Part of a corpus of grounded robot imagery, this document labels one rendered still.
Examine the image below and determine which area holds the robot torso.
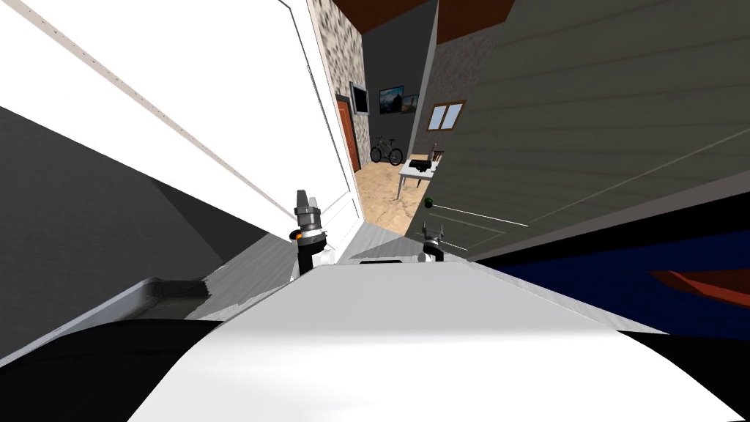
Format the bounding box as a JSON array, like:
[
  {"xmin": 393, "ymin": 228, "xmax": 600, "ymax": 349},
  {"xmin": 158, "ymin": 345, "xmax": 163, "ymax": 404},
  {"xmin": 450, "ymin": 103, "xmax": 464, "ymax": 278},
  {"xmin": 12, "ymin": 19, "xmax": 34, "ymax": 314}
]
[{"xmin": 127, "ymin": 258, "xmax": 746, "ymax": 422}]

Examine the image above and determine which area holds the blue landscape picture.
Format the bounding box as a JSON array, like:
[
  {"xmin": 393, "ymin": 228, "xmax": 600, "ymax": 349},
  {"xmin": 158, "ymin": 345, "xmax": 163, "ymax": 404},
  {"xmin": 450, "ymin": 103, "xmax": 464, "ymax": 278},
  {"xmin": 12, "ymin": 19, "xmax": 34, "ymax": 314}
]
[{"xmin": 378, "ymin": 85, "xmax": 406, "ymax": 116}]

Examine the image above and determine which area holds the white table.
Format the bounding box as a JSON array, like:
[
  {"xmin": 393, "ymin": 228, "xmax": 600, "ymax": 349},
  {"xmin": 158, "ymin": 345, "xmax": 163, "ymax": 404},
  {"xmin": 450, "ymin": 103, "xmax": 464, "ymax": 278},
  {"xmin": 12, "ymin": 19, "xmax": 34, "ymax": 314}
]
[{"xmin": 396, "ymin": 143, "xmax": 445, "ymax": 201}]

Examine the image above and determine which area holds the wooden framed window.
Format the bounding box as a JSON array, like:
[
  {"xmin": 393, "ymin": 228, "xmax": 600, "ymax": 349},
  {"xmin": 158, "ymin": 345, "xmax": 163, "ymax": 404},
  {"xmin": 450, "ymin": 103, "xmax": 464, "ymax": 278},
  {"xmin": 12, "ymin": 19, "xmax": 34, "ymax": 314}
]
[{"xmin": 426, "ymin": 100, "xmax": 467, "ymax": 133}]

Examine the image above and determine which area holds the black framed picture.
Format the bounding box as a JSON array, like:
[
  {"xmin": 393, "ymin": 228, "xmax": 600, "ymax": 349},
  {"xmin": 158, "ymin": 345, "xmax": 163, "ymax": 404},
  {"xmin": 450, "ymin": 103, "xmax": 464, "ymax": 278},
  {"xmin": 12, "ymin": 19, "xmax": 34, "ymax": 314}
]
[{"xmin": 349, "ymin": 81, "xmax": 371, "ymax": 117}]

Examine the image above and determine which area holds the black bicycle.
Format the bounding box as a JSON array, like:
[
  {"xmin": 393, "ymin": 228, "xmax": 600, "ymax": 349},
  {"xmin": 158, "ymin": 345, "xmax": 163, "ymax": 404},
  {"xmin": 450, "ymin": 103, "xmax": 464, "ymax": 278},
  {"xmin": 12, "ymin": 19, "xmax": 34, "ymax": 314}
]
[{"xmin": 369, "ymin": 136, "xmax": 405, "ymax": 168}]

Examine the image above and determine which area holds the brown door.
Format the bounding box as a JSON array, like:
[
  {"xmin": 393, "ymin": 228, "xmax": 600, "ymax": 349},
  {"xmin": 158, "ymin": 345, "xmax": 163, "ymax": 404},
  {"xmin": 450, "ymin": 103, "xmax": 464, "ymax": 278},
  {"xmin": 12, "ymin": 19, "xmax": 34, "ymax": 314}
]
[{"xmin": 335, "ymin": 98, "xmax": 363, "ymax": 174}]

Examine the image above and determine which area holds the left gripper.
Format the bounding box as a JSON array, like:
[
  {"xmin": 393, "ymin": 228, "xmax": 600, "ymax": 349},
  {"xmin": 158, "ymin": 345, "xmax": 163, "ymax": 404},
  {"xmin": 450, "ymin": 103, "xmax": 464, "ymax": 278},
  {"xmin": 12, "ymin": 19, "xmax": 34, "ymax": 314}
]
[{"xmin": 295, "ymin": 189, "xmax": 324, "ymax": 233}]

